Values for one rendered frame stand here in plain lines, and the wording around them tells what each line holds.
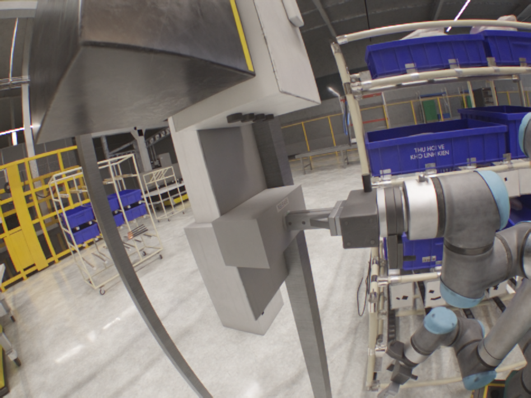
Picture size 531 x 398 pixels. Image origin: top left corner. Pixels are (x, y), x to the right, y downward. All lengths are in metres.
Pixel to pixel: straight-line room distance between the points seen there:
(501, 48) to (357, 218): 1.04
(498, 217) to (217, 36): 0.39
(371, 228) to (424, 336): 0.47
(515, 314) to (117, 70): 0.69
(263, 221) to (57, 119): 0.28
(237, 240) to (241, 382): 1.33
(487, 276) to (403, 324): 1.36
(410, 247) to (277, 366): 1.10
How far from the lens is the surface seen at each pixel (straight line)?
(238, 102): 0.28
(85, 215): 3.55
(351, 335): 1.70
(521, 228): 0.49
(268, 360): 1.66
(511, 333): 0.63
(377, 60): 0.98
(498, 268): 0.44
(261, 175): 0.53
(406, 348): 0.78
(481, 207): 0.35
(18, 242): 7.45
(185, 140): 1.51
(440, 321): 0.69
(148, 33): 0.15
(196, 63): 0.17
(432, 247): 0.93
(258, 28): 0.29
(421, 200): 0.33
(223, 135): 0.44
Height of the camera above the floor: 1.27
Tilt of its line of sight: 12 degrees down
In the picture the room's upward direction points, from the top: 14 degrees counter-clockwise
